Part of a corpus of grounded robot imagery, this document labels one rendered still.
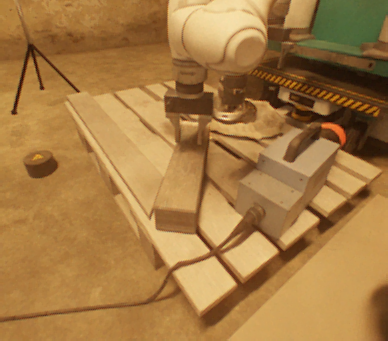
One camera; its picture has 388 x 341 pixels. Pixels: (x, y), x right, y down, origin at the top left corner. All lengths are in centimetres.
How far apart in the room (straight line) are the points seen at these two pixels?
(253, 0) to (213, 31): 9
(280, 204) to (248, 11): 41
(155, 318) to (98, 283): 18
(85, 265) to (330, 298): 67
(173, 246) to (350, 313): 47
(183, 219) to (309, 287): 39
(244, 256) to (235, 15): 51
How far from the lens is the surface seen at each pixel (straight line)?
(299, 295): 80
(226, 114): 112
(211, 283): 61
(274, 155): 68
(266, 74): 134
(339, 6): 147
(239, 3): 47
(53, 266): 88
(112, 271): 81
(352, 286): 88
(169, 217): 64
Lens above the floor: 68
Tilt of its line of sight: 34 degrees down
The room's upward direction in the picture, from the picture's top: 2 degrees clockwise
